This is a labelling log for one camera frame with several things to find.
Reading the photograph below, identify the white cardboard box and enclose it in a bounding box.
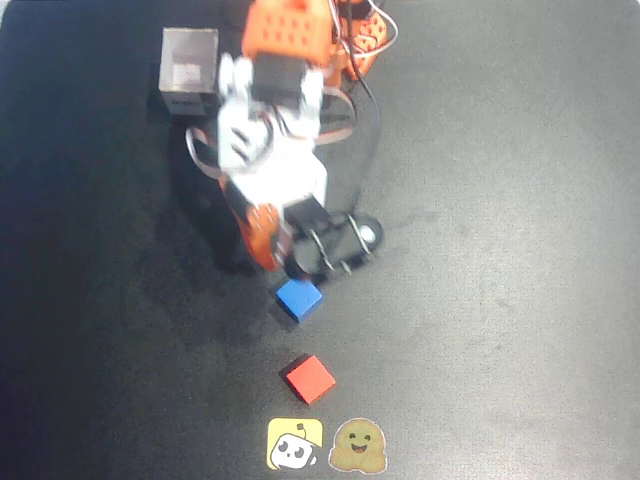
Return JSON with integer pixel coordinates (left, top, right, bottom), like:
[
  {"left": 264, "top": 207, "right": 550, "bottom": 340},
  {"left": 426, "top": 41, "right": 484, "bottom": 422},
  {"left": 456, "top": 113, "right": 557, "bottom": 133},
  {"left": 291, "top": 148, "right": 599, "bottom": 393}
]
[{"left": 158, "top": 27, "right": 222, "bottom": 118}]

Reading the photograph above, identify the blue cube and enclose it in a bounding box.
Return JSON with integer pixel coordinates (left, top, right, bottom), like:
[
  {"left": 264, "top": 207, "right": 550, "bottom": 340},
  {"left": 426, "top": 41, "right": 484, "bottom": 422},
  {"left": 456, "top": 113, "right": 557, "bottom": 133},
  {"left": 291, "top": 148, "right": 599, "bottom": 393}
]
[{"left": 274, "top": 278, "right": 324, "bottom": 322}]

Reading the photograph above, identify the red cube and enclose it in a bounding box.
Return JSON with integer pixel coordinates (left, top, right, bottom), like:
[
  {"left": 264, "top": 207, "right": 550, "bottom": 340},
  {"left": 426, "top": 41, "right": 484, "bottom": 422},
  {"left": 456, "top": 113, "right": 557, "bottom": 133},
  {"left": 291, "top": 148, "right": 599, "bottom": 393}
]
[{"left": 283, "top": 354, "right": 337, "bottom": 405}]

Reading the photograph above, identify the yellow robot face sticker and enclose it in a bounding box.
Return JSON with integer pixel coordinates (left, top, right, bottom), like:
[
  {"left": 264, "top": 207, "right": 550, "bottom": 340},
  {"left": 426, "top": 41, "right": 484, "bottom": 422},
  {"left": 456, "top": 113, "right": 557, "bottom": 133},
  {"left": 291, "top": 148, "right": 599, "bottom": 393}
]
[{"left": 266, "top": 417, "right": 325, "bottom": 472}]

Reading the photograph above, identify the orange robot base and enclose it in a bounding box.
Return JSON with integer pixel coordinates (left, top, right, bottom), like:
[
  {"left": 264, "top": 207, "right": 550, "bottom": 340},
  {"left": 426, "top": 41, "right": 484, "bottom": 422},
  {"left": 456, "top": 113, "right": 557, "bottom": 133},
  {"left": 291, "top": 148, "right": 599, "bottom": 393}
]
[{"left": 335, "top": 0, "right": 390, "bottom": 82}]

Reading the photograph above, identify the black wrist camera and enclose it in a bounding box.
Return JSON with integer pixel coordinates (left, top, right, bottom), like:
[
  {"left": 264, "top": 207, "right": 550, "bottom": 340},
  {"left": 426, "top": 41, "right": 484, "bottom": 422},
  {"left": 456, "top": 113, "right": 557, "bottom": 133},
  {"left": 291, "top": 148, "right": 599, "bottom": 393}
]
[{"left": 288, "top": 211, "right": 385, "bottom": 282}]

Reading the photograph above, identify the black camera cable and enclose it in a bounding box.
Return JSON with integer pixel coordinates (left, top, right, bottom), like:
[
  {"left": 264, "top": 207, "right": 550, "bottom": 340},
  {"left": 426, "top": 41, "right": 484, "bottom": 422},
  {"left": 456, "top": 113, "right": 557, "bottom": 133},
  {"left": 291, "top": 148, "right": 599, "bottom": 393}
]
[{"left": 344, "top": 29, "right": 382, "bottom": 216}]

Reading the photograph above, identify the hugging face emoji sticker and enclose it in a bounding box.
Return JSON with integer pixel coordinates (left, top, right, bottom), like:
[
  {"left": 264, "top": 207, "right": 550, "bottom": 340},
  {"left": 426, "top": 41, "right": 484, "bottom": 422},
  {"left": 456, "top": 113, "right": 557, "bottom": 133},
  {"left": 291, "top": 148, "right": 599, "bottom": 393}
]
[{"left": 327, "top": 417, "right": 390, "bottom": 474}]

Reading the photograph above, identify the white servo wire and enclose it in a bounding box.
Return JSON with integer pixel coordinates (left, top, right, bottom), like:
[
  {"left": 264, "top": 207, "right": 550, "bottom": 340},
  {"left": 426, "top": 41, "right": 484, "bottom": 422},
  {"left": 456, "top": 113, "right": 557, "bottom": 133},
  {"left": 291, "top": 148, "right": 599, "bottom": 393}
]
[{"left": 367, "top": 0, "right": 400, "bottom": 56}]

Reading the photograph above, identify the black table mat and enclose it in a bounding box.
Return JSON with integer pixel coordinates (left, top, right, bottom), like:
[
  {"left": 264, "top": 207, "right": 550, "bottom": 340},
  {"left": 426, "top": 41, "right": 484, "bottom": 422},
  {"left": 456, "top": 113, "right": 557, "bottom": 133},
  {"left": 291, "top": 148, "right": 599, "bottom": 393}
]
[{"left": 0, "top": 0, "right": 640, "bottom": 480}]

